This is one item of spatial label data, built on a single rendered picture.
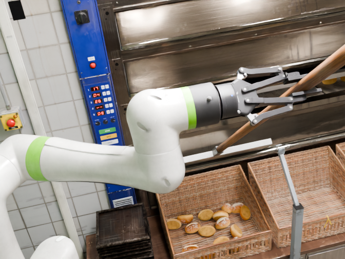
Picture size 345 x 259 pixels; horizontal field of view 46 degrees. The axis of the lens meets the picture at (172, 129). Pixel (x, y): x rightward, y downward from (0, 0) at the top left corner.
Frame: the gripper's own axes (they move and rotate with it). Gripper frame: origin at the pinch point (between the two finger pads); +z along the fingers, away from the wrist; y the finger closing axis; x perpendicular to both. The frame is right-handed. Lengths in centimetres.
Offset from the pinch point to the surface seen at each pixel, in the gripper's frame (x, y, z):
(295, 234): -124, 47, 37
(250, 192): -155, 22, 28
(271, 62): -121, -44, 48
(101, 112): -127, -36, -48
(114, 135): -137, -24, -44
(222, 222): -160, 35, 9
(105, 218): -156, 18, -58
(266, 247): -144, 53, 26
